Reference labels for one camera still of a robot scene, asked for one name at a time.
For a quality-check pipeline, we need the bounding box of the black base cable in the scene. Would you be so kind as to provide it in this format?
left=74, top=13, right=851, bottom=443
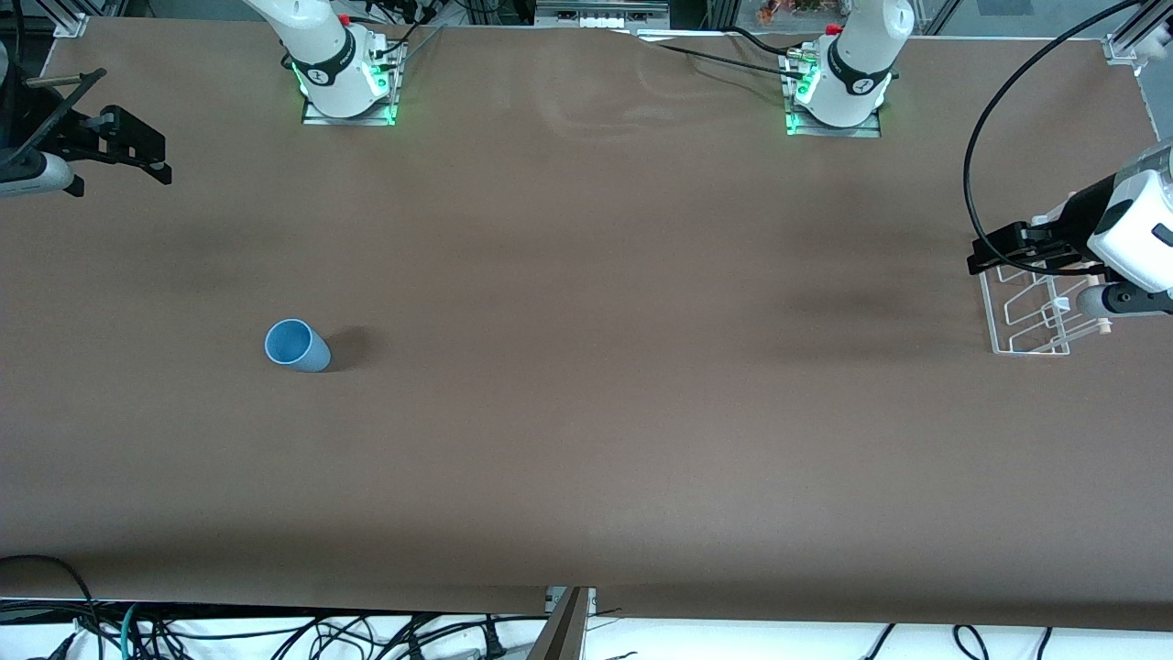
left=632, top=30, right=807, bottom=79
left=729, top=26, right=798, bottom=56

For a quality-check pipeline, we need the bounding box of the white wire cup rack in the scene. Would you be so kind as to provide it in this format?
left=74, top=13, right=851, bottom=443
left=979, top=215, right=1115, bottom=357

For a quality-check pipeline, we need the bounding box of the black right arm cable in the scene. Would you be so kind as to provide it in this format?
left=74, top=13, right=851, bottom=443
left=0, top=69, right=108, bottom=171

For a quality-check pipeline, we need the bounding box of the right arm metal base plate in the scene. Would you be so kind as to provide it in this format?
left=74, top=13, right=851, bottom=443
left=301, top=37, right=404, bottom=127

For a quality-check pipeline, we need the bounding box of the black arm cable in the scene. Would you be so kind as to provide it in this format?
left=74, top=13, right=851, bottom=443
left=0, top=69, right=108, bottom=171
left=962, top=0, right=1146, bottom=276

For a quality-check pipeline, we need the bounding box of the grey metal bracket post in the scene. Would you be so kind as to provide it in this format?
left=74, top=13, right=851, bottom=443
left=527, top=587, right=598, bottom=660

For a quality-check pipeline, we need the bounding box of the aluminium frame beam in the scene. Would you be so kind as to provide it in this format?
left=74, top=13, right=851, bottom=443
left=50, top=0, right=90, bottom=39
left=1102, top=0, right=1173, bottom=67

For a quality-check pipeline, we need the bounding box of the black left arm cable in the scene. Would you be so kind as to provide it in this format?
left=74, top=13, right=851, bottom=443
left=962, top=0, right=1146, bottom=276

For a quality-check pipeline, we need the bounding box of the grey electronics box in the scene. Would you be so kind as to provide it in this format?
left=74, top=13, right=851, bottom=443
left=534, top=0, right=672, bottom=28

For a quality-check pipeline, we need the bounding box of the blue plastic cup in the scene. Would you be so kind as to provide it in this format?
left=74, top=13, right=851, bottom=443
left=264, top=318, right=333, bottom=374

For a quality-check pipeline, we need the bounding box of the orange background clutter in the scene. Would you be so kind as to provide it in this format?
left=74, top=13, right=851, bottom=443
left=759, top=0, right=830, bottom=24

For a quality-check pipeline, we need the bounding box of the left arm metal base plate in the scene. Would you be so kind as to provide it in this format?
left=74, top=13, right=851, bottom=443
left=784, top=46, right=883, bottom=138

